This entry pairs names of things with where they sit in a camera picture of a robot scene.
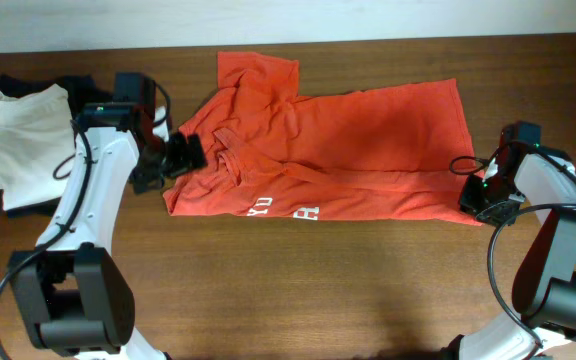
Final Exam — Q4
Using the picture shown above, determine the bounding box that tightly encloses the black folded garment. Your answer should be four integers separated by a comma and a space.
0, 74, 112, 218

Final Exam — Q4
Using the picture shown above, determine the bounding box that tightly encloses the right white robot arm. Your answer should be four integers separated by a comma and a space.
439, 140, 576, 359

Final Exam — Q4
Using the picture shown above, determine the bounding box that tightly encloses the white folded t-shirt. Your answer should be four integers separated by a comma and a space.
0, 85, 75, 211

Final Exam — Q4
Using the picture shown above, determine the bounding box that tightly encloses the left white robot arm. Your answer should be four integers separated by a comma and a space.
7, 103, 207, 359

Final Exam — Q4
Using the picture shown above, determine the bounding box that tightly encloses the orange t-shirt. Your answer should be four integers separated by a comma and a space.
163, 52, 474, 225

